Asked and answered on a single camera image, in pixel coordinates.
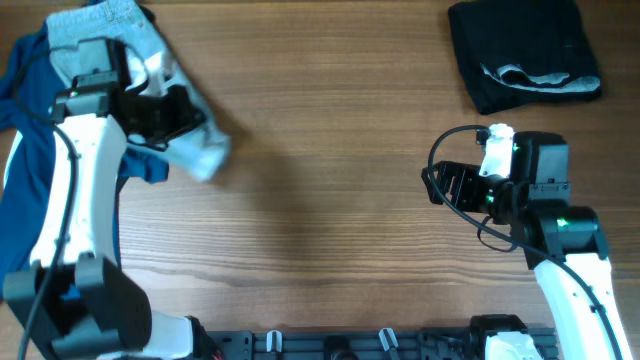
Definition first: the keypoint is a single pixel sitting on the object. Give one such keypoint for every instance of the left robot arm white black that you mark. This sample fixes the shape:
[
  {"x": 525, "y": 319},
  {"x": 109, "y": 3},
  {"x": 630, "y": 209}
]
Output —
[{"x": 74, "y": 301}]

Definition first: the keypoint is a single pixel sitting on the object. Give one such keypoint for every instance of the folded black garment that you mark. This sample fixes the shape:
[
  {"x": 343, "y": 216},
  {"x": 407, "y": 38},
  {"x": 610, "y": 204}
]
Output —
[{"x": 516, "y": 52}]

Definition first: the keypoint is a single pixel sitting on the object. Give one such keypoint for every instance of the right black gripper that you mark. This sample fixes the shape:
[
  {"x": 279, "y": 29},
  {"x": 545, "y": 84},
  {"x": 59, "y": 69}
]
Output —
[{"x": 461, "y": 185}]

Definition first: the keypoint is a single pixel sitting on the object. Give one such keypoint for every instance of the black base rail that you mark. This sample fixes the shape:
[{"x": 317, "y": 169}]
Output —
[{"x": 426, "y": 344}]

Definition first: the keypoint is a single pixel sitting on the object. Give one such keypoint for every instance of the dark blue shirt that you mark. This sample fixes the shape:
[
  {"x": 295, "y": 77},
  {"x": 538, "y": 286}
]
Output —
[{"x": 26, "y": 194}]

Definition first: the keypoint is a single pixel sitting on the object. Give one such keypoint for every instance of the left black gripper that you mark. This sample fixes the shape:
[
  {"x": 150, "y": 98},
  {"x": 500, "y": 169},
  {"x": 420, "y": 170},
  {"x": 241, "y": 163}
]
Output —
[{"x": 188, "y": 116}]

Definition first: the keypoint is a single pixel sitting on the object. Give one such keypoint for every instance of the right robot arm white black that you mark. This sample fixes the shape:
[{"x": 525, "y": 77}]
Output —
[{"x": 520, "y": 193}]

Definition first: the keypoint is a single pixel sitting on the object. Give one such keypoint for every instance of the light blue denim shorts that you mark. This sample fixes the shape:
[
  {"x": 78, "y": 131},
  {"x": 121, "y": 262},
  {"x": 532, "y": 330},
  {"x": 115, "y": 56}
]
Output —
[{"x": 202, "y": 151}]

